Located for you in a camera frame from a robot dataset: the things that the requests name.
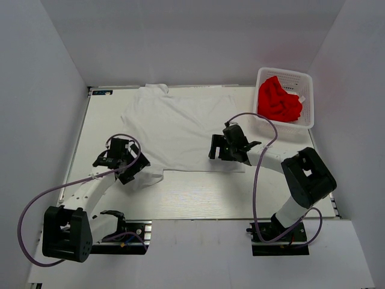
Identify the purple cable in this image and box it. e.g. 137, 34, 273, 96
224, 113, 324, 249
17, 133, 148, 267

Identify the blue table label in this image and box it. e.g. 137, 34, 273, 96
91, 90, 113, 96

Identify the white t shirt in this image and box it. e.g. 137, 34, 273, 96
121, 84, 245, 190

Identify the red t shirt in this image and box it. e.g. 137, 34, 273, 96
257, 76, 303, 122

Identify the white plastic basket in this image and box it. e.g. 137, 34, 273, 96
253, 67, 314, 132

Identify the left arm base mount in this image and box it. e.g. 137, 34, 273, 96
91, 220, 152, 255

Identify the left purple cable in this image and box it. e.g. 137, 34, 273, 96
17, 133, 148, 267

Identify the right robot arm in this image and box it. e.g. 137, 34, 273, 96
208, 124, 337, 240

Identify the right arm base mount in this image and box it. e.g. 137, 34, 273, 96
246, 223, 310, 257

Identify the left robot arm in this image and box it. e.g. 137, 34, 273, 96
42, 134, 150, 263

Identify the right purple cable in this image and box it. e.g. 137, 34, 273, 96
224, 113, 324, 249

